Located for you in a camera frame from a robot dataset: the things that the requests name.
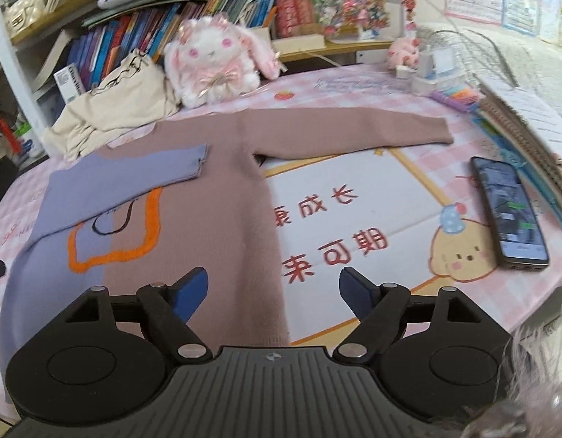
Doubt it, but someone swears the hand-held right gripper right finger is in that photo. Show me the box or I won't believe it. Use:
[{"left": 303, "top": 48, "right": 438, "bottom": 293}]
[{"left": 333, "top": 266, "right": 485, "bottom": 366}]

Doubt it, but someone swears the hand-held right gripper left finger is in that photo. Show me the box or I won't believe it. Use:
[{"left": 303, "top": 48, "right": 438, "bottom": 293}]
[{"left": 62, "top": 266, "right": 213, "bottom": 366}]

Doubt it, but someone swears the purple and brown sweater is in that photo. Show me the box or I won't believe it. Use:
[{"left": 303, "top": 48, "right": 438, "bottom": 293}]
[{"left": 0, "top": 108, "right": 454, "bottom": 403}]

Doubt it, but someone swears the white plastic bottle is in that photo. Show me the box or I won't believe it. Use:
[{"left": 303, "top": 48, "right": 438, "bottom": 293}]
[{"left": 11, "top": 123, "right": 45, "bottom": 166}]

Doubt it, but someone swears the black smartphone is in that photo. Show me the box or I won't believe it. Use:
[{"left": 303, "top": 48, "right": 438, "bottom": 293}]
[{"left": 470, "top": 156, "right": 550, "bottom": 271}]

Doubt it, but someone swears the white printed carton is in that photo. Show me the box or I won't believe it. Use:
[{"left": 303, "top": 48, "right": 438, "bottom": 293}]
[{"left": 53, "top": 65, "right": 86, "bottom": 104}]

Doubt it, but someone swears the cream cloth garment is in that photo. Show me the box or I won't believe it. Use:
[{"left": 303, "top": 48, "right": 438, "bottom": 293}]
[{"left": 43, "top": 49, "right": 181, "bottom": 161}]

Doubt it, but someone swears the fluffy grey sleeve cuff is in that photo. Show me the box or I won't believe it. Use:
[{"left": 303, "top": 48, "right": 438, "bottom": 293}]
[{"left": 459, "top": 324, "right": 562, "bottom": 438}]

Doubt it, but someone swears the white bookshelf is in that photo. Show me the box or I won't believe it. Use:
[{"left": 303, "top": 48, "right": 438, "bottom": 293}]
[{"left": 0, "top": 0, "right": 51, "bottom": 117}]

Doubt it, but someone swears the bundle of coloured pens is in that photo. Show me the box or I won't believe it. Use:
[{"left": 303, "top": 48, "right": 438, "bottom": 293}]
[{"left": 429, "top": 84, "right": 485, "bottom": 113}]

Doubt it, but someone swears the stack of spiral notebooks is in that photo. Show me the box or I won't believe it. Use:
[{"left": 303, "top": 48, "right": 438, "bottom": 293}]
[{"left": 470, "top": 73, "right": 562, "bottom": 237}]

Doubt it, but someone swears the white pink plush bunny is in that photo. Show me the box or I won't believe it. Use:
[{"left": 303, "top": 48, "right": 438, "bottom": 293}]
[{"left": 163, "top": 15, "right": 282, "bottom": 109}]

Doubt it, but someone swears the small pink plush toy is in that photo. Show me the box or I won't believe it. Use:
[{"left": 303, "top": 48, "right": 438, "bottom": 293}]
[{"left": 387, "top": 36, "right": 421, "bottom": 70}]

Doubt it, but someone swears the white pearl handbag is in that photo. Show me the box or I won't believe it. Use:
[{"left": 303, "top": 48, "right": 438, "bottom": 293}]
[{"left": 1, "top": 0, "right": 47, "bottom": 36}]

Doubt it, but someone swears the row of colourful books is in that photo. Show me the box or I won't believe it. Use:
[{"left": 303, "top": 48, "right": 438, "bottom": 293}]
[{"left": 64, "top": 0, "right": 282, "bottom": 93}]

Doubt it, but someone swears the colourful bead flower ornament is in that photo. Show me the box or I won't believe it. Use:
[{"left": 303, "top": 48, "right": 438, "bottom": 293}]
[{"left": 315, "top": 0, "right": 392, "bottom": 40}]

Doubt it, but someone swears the red book set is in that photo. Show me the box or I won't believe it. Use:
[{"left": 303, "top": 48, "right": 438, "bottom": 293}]
[{"left": 274, "top": 0, "right": 368, "bottom": 39}]

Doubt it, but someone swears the red ant wall sticker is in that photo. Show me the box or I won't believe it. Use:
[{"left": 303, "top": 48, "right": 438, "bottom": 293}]
[{"left": 402, "top": 0, "right": 421, "bottom": 37}]

